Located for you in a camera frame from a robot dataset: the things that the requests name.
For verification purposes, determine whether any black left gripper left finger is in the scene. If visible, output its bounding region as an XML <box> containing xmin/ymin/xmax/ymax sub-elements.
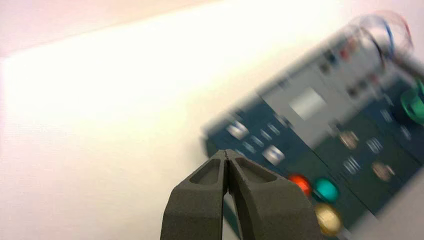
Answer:
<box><xmin>160</xmin><ymin>149</ymin><xmax>229</xmax><ymax>240</ymax></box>

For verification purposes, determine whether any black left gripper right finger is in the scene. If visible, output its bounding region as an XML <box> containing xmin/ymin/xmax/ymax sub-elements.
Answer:
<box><xmin>226</xmin><ymin>149</ymin><xmax>324</xmax><ymax>240</ymax></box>

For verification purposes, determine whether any plain white slider knob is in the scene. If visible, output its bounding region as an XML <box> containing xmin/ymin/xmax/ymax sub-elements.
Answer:
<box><xmin>261</xmin><ymin>145</ymin><xmax>286</xmax><ymax>167</ymax></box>

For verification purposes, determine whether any white slider knob blue arrow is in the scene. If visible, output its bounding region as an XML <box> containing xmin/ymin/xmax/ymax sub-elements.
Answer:
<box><xmin>226</xmin><ymin>120</ymin><xmax>250</xmax><ymax>141</ymax></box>

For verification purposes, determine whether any red push button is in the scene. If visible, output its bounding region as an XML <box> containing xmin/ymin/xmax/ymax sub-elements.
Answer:
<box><xmin>287</xmin><ymin>173</ymin><xmax>313</xmax><ymax>198</ymax></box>

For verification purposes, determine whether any yellow push button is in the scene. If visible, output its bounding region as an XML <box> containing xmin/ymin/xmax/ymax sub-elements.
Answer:
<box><xmin>314</xmin><ymin>203</ymin><xmax>343</xmax><ymax>237</ymax></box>

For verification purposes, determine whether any green push button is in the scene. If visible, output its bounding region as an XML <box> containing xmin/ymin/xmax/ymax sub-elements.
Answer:
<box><xmin>312</xmin><ymin>177</ymin><xmax>341</xmax><ymax>204</ymax></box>

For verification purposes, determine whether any teal and grey control panel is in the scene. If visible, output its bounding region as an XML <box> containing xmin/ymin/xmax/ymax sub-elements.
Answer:
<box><xmin>202</xmin><ymin>18</ymin><xmax>424</xmax><ymax>240</ymax></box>

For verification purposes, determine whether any white display window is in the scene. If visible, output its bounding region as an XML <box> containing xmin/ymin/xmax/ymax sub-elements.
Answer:
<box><xmin>288</xmin><ymin>86</ymin><xmax>328</xmax><ymax>121</ymax></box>

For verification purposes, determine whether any large green knob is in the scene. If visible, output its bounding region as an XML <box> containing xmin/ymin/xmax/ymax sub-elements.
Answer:
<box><xmin>400</xmin><ymin>79</ymin><xmax>424</xmax><ymax>127</ymax></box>

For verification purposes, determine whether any metal toggle switch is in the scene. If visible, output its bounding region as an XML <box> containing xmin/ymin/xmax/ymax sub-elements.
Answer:
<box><xmin>371</xmin><ymin>161</ymin><xmax>396</xmax><ymax>182</ymax></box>
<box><xmin>339</xmin><ymin>130</ymin><xmax>360</xmax><ymax>151</ymax></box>

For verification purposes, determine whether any black cable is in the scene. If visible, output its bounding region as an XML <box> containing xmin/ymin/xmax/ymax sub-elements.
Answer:
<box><xmin>359</xmin><ymin>28</ymin><xmax>387</xmax><ymax>69</ymax></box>

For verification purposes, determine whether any blue cable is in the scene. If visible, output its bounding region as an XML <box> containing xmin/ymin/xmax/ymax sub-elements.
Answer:
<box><xmin>359</xmin><ymin>14</ymin><xmax>397</xmax><ymax>59</ymax></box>

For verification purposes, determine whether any red cable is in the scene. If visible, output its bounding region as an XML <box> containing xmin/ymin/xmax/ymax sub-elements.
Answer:
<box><xmin>374</xmin><ymin>9</ymin><xmax>415</xmax><ymax>50</ymax></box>

